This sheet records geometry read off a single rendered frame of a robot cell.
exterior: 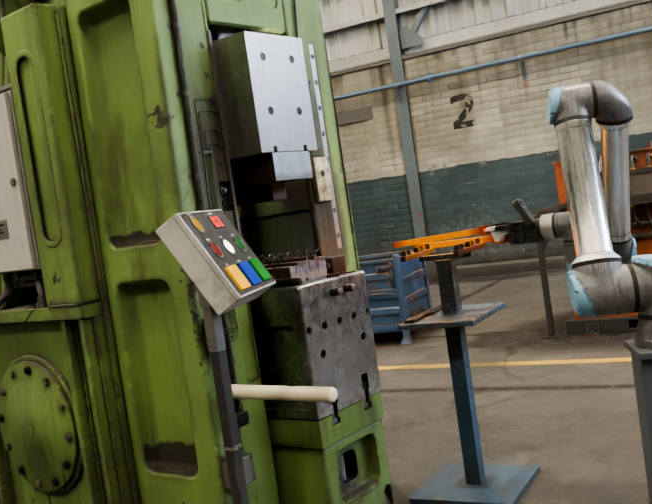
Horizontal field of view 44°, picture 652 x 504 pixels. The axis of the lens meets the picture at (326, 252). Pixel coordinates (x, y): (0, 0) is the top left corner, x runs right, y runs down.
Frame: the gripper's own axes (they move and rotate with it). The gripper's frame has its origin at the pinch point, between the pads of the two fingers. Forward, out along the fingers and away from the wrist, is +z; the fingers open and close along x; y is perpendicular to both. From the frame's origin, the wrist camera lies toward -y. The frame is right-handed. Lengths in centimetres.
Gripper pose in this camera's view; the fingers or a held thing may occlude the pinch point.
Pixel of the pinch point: (488, 228)
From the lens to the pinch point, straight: 307.2
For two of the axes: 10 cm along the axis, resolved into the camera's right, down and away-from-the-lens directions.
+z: -8.6, 1.0, 5.0
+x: 4.9, -1.0, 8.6
